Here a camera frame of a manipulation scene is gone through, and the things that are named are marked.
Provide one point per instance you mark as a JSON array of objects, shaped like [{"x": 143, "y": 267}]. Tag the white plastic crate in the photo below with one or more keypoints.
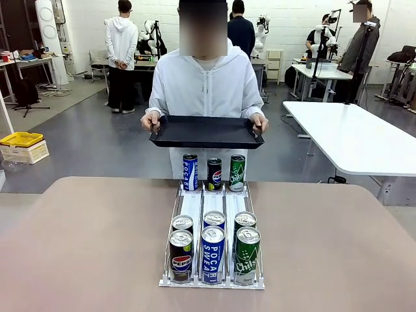
[{"x": 29, "y": 154}]

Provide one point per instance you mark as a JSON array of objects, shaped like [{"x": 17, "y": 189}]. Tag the white can dispenser rack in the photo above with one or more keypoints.
[{"x": 191, "y": 204}]

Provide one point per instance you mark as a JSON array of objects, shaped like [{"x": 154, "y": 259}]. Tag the bystander in white hoodie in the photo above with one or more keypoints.
[{"x": 121, "y": 39}]

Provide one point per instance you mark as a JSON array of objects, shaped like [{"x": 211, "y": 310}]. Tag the person's right forearm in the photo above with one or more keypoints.
[{"x": 156, "y": 104}]

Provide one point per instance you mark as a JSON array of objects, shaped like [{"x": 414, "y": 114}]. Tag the green Chilsung cider can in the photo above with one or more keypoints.
[
  {"x": 245, "y": 219},
  {"x": 247, "y": 260}
]

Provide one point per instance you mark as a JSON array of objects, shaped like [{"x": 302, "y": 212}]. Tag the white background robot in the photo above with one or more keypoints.
[
  {"x": 261, "y": 35},
  {"x": 149, "y": 26},
  {"x": 331, "y": 40}
]

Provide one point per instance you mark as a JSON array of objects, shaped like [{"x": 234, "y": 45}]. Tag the blue Pocari Sweat display can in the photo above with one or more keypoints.
[{"x": 190, "y": 172}]

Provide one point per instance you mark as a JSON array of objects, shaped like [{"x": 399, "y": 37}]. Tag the person in white zip hoodie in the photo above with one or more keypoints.
[{"x": 208, "y": 91}]

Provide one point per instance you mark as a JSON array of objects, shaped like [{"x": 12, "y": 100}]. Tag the black stand with bag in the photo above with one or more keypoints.
[{"x": 26, "y": 92}]

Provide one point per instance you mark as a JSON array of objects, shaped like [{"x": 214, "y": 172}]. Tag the black tripod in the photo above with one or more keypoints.
[{"x": 159, "y": 39}]

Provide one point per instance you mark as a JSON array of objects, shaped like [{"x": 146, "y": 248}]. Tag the person's left forearm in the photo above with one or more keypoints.
[{"x": 255, "y": 105}]

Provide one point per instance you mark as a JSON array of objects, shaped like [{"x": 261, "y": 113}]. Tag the green Chilsung display can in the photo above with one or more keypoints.
[{"x": 237, "y": 175}]

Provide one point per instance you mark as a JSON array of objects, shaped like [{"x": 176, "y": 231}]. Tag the seated person with headset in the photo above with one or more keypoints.
[{"x": 313, "y": 37}]

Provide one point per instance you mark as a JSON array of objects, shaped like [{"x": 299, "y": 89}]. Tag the white background desk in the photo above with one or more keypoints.
[{"x": 325, "y": 71}]

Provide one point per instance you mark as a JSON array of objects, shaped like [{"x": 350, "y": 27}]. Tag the red cup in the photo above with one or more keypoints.
[{"x": 5, "y": 56}]

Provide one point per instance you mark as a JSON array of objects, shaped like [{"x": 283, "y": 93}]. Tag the white standing air conditioner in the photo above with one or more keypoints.
[{"x": 48, "y": 39}]

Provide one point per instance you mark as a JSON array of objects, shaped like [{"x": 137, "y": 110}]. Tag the large white table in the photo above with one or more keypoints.
[{"x": 351, "y": 136}]

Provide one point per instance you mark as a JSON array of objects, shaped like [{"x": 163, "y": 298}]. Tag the person's right hand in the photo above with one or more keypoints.
[{"x": 151, "y": 122}]

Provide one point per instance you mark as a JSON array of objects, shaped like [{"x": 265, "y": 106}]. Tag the black Pepsi display can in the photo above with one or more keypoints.
[{"x": 214, "y": 175}]

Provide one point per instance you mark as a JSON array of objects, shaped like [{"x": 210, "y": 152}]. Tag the bystander in dark jacket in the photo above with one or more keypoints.
[{"x": 242, "y": 32}]

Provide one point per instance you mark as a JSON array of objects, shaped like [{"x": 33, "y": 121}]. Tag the cluttered white side table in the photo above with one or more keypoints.
[{"x": 32, "y": 61}]

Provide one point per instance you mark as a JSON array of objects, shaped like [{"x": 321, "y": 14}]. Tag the person's left hand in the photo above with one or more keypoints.
[{"x": 261, "y": 123}]

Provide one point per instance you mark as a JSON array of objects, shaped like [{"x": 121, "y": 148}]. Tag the black bag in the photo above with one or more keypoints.
[{"x": 403, "y": 55}]

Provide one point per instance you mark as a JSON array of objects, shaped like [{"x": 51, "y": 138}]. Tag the clear plastic bag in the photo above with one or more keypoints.
[{"x": 13, "y": 166}]

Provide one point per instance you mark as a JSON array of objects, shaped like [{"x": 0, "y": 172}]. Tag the black serving tray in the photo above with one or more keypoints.
[{"x": 204, "y": 130}]

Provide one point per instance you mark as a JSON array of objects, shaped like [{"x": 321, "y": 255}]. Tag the grey background desk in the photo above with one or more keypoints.
[{"x": 143, "y": 64}]

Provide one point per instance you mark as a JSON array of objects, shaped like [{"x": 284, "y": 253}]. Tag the bystander in grey jacket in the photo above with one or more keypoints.
[{"x": 357, "y": 48}]

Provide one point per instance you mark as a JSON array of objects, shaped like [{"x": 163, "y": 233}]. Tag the white drawer cabinet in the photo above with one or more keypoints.
[{"x": 274, "y": 65}]

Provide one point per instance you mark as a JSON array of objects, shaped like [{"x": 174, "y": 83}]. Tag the yellow crate lid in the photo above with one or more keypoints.
[{"x": 21, "y": 139}]

